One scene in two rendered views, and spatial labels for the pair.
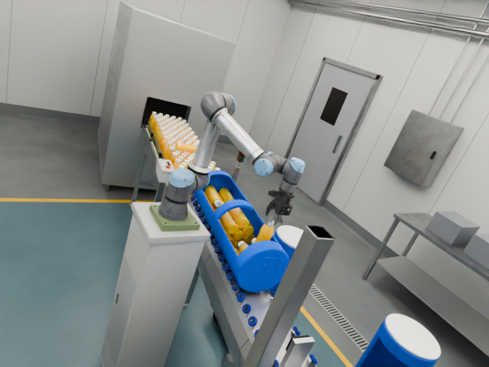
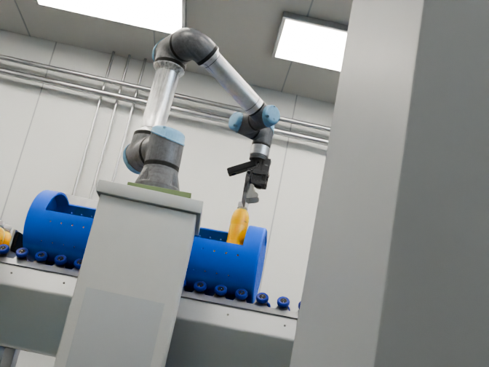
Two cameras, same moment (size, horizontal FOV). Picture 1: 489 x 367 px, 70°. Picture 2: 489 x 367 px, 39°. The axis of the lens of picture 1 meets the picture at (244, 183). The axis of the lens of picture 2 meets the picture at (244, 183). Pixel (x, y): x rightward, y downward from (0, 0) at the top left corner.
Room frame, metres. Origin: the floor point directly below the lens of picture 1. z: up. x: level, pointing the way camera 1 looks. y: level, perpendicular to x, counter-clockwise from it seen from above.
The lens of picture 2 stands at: (0.04, 1.85, 0.61)
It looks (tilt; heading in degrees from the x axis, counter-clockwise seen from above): 17 degrees up; 307
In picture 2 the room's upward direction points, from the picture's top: 12 degrees clockwise
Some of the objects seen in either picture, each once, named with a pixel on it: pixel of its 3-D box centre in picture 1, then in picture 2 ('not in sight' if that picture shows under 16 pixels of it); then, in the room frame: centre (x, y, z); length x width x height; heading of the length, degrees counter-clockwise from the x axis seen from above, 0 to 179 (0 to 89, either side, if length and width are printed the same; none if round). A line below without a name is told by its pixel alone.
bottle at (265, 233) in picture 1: (263, 237); (238, 229); (1.57, -0.19, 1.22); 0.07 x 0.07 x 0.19
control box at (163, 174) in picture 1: (164, 170); not in sight; (2.32, 0.58, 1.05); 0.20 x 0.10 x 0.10; 30
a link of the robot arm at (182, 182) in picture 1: (181, 183); (164, 147); (1.58, 0.30, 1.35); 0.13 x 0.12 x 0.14; 162
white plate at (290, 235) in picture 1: (296, 237); not in sight; (2.06, -0.44, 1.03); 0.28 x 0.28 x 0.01
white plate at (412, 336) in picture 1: (412, 335); not in sight; (1.47, -1.05, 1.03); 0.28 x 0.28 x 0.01
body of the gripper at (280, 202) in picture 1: (282, 201); (257, 172); (1.55, -0.20, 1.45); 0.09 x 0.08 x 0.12; 30
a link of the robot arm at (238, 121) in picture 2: (273, 162); (246, 124); (1.57, -0.10, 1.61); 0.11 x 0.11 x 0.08; 72
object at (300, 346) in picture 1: (296, 352); not in sight; (1.13, -0.44, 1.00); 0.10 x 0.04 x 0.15; 120
